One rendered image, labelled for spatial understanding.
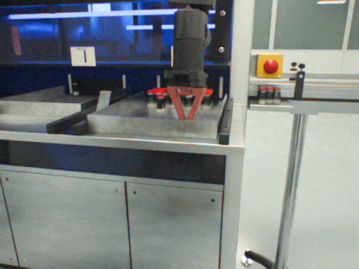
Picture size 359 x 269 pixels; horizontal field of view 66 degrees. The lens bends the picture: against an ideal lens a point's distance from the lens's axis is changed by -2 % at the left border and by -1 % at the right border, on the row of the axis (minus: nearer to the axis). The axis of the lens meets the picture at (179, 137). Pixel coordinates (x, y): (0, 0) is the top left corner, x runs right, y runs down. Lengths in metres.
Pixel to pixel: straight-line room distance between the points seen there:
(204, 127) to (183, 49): 0.14
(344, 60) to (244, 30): 4.94
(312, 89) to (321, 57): 4.65
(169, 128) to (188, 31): 0.18
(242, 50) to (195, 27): 0.37
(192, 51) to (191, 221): 0.70
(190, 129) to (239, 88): 0.38
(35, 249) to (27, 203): 0.23
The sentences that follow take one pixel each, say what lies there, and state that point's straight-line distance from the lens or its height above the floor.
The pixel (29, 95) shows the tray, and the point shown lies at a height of 0.91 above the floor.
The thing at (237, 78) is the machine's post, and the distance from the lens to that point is 0.88.
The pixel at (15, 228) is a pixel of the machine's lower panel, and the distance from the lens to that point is 1.46.
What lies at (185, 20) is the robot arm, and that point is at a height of 1.09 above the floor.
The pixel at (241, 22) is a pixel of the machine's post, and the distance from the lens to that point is 0.87.
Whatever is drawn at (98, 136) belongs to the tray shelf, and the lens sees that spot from 0.56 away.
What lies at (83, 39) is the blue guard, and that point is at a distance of 1.00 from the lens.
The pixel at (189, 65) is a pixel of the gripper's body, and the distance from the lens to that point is 0.50.
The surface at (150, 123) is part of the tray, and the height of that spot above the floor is 0.90.
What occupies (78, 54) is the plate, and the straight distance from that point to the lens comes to 1.01.
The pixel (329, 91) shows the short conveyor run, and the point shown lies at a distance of 1.03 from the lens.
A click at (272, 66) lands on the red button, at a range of 0.84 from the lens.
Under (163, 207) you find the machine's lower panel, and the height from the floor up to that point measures 0.49.
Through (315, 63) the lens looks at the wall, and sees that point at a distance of 5.64.
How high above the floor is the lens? 1.04
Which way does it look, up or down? 17 degrees down
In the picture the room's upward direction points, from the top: straight up
